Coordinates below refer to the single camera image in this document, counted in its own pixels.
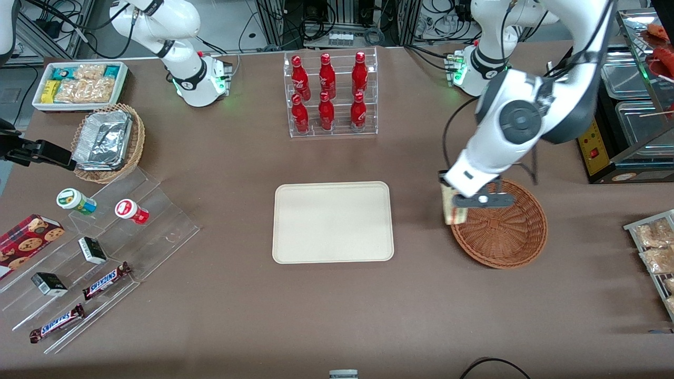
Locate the triangular sandwich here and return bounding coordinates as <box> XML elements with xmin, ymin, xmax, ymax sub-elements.
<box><xmin>441</xmin><ymin>179</ymin><xmax>469</xmax><ymax>225</ymax></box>

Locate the Snickers chocolate bar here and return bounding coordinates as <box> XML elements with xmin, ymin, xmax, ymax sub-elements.
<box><xmin>82</xmin><ymin>262</ymin><xmax>132</xmax><ymax>301</ymax></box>
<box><xmin>29</xmin><ymin>304</ymin><xmax>86</xmax><ymax>344</ymax></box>

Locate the stack of foil containers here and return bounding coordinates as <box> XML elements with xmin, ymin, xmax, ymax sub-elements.
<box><xmin>73</xmin><ymin>111</ymin><xmax>132</xmax><ymax>170</ymax></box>

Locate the green lid snack cup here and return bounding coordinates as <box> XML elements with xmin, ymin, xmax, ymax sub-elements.
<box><xmin>57</xmin><ymin>188</ymin><xmax>97</xmax><ymax>215</ymax></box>

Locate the small black box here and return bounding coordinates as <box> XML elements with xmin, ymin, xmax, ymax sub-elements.
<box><xmin>31</xmin><ymin>272</ymin><xmax>69</xmax><ymax>296</ymax></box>
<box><xmin>78</xmin><ymin>237</ymin><xmax>107</xmax><ymax>265</ymax></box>

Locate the red cola bottle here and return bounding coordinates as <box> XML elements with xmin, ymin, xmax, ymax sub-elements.
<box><xmin>350</xmin><ymin>92</ymin><xmax>367</xmax><ymax>131</ymax></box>
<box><xmin>291</xmin><ymin>94</ymin><xmax>310</xmax><ymax>133</ymax></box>
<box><xmin>291</xmin><ymin>55</ymin><xmax>311</xmax><ymax>101</ymax></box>
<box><xmin>318</xmin><ymin>91</ymin><xmax>335</xmax><ymax>131</ymax></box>
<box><xmin>319</xmin><ymin>53</ymin><xmax>336</xmax><ymax>99</ymax></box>
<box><xmin>352</xmin><ymin>51</ymin><xmax>368</xmax><ymax>96</ymax></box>

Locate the brown round wicker basket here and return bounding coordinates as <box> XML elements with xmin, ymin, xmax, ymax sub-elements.
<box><xmin>450</xmin><ymin>178</ymin><xmax>548</xmax><ymax>270</ymax></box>

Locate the red lid snack cup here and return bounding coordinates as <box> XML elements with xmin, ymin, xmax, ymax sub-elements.
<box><xmin>115</xmin><ymin>199</ymin><xmax>150</xmax><ymax>225</ymax></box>

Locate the grey wire rack tray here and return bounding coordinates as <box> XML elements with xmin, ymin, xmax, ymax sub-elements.
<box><xmin>624</xmin><ymin>210</ymin><xmax>674</xmax><ymax>323</ymax></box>

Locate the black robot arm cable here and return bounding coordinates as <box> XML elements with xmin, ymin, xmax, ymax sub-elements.
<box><xmin>441</xmin><ymin>0</ymin><xmax>614</xmax><ymax>186</ymax></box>

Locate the clear cracker bag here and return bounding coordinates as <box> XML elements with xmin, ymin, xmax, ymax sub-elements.
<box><xmin>79</xmin><ymin>78</ymin><xmax>115</xmax><ymax>103</ymax></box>
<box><xmin>54</xmin><ymin>82</ymin><xmax>85</xmax><ymax>104</ymax></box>
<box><xmin>74</xmin><ymin>64</ymin><xmax>106</xmax><ymax>81</ymax></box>

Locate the beige rectangular tray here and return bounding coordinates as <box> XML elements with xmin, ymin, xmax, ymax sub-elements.
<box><xmin>272</xmin><ymin>181</ymin><xmax>394</xmax><ymax>264</ymax></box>

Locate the black looped cable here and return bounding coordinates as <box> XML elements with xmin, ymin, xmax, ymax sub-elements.
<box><xmin>459</xmin><ymin>357</ymin><xmax>532</xmax><ymax>379</ymax></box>

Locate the red sausage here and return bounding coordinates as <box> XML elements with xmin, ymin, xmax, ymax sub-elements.
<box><xmin>650</xmin><ymin>46</ymin><xmax>674</xmax><ymax>79</ymax></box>

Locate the aluminium frame rack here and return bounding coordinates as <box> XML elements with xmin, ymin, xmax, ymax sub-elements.
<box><xmin>255</xmin><ymin>0</ymin><xmax>422</xmax><ymax>48</ymax></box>

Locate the clear acrylic stepped stand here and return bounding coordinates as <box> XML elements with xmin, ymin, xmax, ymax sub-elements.
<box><xmin>0</xmin><ymin>166</ymin><xmax>201</xmax><ymax>354</ymax></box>

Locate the clear acrylic bottle rack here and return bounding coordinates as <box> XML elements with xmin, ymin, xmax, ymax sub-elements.
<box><xmin>283</xmin><ymin>47</ymin><xmax>379</xmax><ymax>138</ymax></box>

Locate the white plastic snack bin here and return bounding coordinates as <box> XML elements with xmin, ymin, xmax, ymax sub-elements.
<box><xmin>32</xmin><ymin>61</ymin><xmax>130</xmax><ymax>114</ymax></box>

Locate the red tartan cookie box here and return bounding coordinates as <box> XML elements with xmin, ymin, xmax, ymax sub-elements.
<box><xmin>0</xmin><ymin>214</ymin><xmax>65</xmax><ymax>280</ymax></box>

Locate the steel food pan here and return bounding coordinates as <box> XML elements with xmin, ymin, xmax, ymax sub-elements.
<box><xmin>600</xmin><ymin>50</ymin><xmax>656</xmax><ymax>99</ymax></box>
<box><xmin>615</xmin><ymin>100</ymin><xmax>674</xmax><ymax>158</ymax></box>

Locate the black food warmer case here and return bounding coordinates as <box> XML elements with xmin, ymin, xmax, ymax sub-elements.
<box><xmin>548</xmin><ymin>8</ymin><xmax>674</xmax><ymax>185</ymax></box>

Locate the light tan wicker basket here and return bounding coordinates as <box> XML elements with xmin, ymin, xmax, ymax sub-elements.
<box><xmin>71</xmin><ymin>103</ymin><xmax>145</xmax><ymax>184</ymax></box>

